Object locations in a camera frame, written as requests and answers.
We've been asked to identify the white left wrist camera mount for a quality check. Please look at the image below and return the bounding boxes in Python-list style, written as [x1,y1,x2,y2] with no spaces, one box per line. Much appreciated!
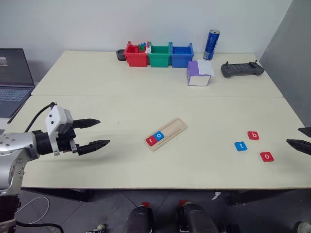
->
[44,104,73,156]

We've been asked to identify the dark rounded shape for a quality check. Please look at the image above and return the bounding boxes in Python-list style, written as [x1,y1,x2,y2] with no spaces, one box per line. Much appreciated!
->
[122,205,154,233]
[175,203,220,233]

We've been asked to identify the blue plastic bin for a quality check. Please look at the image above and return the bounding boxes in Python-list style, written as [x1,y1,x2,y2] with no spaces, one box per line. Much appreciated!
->
[169,42,194,68]

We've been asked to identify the grey shoe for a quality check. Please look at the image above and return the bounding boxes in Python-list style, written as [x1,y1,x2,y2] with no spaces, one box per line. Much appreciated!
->
[293,221,311,233]

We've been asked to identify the white paper sheet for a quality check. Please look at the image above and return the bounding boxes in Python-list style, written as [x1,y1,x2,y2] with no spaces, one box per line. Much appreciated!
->
[198,60,216,77]

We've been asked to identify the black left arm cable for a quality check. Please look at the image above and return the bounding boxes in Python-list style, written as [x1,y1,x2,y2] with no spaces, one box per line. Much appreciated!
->
[24,102,58,133]

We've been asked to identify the red plastic bin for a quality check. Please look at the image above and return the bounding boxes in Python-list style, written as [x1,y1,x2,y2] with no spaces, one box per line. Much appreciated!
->
[124,41,149,67]

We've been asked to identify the small coloured toy bricks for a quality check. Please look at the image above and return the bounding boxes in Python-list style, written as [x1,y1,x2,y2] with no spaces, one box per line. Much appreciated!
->
[138,42,153,54]

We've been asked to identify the red letter tile o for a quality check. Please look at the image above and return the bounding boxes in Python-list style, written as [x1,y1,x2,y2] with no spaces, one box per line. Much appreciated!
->
[259,151,275,163]

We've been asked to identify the black table frame bar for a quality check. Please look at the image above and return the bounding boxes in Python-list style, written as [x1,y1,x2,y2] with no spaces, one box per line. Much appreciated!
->
[225,189,311,206]

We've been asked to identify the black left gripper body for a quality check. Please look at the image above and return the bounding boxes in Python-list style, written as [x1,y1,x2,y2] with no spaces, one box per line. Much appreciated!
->
[57,127,81,154]

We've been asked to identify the blue letter tile t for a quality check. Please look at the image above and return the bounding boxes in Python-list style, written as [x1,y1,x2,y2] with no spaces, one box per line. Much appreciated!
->
[234,142,249,152]

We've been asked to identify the dark grey laptop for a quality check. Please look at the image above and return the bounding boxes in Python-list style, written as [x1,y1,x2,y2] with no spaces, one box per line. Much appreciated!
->
[0,48,36,120]

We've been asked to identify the purple and white box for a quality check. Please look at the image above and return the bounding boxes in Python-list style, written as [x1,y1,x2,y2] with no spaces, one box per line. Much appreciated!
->
[187,60,216,87]

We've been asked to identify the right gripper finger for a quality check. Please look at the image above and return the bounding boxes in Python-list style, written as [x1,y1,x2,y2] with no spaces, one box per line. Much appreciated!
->
[297,127,311,138]
[286,138,311,156]

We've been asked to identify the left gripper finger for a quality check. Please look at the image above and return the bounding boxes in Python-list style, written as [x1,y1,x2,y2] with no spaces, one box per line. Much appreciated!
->
[72,118,101,130]
[77,139,111,156]

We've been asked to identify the white floor cable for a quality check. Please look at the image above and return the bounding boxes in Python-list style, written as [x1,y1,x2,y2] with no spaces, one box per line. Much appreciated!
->
[15,196,51,218]

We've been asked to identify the wooden letter tray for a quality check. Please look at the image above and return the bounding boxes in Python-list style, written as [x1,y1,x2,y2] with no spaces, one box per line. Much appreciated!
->
[145,117,189,152]

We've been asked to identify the black floor cable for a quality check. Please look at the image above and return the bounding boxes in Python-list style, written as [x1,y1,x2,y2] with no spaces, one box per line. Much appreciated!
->
[14,219,66,233]

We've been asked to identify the blue drink can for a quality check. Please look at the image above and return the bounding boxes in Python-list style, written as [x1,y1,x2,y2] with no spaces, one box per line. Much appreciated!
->
[203,29,221,61]

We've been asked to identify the green plastic bin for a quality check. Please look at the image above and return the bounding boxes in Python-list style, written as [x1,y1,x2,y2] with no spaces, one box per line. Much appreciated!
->
[147,42,172,68]

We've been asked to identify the grey handheld controller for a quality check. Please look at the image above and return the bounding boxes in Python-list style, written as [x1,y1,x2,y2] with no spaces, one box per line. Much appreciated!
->
[221,60,265,79]

